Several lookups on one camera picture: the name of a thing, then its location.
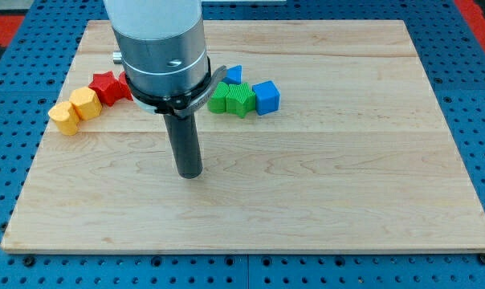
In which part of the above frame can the green star block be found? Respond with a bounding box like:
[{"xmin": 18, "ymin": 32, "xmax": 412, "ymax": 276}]
[{"xmin": 226, "ymin": 83, "xmax": 256, "ymax": 118}]

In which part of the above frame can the yellow hexagon block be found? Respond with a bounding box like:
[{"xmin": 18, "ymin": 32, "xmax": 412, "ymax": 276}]
[{"xmin": 69, "ymin": 87, "xmax": 102, "ymax": 120}]

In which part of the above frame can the blue cube block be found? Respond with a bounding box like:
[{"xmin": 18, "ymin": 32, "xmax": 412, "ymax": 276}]
[{"xmin": 252, "ymin": 80, "xmax": 280, "ymax": 116}]

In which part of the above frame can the light wooden board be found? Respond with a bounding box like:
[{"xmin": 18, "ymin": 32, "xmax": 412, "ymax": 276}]
[{"xmin": 1, "ymin": 20, "xmax": 485, "ymax": 254}]

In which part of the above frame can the green half-round block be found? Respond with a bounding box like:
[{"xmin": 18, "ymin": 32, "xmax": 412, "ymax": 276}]
[{"xmin": 207, "ymin": 82, "xmax": 230, "ymax": 113}]

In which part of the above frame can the yellow heart block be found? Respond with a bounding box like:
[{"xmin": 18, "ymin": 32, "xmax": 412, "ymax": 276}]
[{"xmin": 48, "ymin": 101, "xmax": 79, "ymax": 136}]

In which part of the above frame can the black clamp ring with lever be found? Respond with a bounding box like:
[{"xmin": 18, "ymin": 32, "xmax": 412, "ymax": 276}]
[{"xmin": 124, "ymin": 56, "xmax": 228, "ymax": 118}]

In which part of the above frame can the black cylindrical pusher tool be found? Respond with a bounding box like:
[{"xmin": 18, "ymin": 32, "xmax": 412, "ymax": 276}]
[{"xmin": 164, "ymin": 115, "xmax": 203, "ymax": 179}]

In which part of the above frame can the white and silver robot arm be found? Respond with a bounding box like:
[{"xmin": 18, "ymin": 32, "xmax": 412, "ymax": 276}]
[{"xmin": 104, "ymin": 0, "xmax": 209, "ymax": 96}]

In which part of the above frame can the blue triangle block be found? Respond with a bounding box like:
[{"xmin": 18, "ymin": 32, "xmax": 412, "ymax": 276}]
[{"xmin": 222, "ymin": 65, "xmax": 243, "ymax": 85}]

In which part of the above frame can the red block behind arm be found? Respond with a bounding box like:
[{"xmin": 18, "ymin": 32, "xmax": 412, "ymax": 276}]
[{"xmin": 118, "ymin": 71, "xmax": 132, "ymax": 101}]

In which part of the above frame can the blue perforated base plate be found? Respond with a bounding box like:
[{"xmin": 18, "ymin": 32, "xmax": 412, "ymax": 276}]
[{"xmin": 0, "ymin": 0, "xmax": 485, "ymax": 288}]

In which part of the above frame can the red star block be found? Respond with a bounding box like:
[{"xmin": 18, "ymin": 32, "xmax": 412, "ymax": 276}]
[{"xmin": 88, "ymin": 71, "xmax": 124, "ymax": 107}]

